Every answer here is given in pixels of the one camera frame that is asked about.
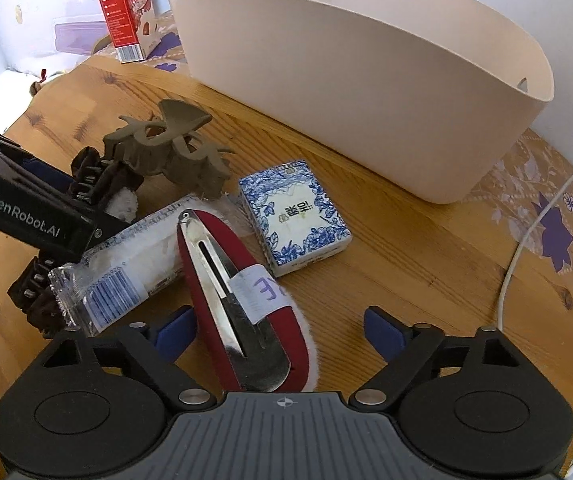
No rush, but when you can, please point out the white cable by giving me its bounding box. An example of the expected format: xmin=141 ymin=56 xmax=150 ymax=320
xmin=497 ymin=152 xmax=573 ymax=333

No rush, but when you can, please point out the wooden desk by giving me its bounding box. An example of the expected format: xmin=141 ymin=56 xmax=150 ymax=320
xmin=0 ymin=52 xmax=573 ymax=411

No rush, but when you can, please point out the olive hair claw clip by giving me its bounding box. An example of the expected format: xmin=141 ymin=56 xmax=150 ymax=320
xmin=104 ymin=99 xmax=230 ymax=202

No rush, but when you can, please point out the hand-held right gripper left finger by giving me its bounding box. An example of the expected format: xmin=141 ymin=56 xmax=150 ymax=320
xmin=41 ymin=306 xmax=217 ymax=409

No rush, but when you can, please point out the packaged white fluffy hair clip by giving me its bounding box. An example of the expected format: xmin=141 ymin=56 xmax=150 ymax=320
xmin=48 ymin=195 xmax=227 ymax=336

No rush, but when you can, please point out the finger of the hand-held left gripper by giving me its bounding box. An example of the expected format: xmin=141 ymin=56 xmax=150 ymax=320
xmin=19 ymin=158 xmax=76 ymax=194

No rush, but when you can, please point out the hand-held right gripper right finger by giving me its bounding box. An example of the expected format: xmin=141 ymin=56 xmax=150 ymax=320
xmin=351 ymin=306 xmax=530 ymax=407

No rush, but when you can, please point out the brown fuzzy hair claw clip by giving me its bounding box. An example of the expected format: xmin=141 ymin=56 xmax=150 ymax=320
xmin=7 ymin=146 xmax=140 ymax=340

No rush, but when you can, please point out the clear plastic case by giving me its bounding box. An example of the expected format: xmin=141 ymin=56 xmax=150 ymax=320
xmin=53 ymin=19 xmax=110 ymax=57

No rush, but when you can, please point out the blue white floral tissue packet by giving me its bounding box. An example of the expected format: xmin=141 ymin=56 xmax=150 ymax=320
xmin=238 ymin=159 xmax=352 ymax=278

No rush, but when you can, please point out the red milk carton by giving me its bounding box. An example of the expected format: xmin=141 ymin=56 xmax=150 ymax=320
xmin=94 ymin=0 xmax=158 ymax=64

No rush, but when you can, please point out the red metal snap hair clip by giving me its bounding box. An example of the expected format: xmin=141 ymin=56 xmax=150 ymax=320
xmin=176 ymin=208 xmax=320 ymax=393

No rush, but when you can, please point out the beige plastic basket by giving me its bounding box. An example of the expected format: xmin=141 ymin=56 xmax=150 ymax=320
xmin=162 ymin=0 xmax=554 ymax=205

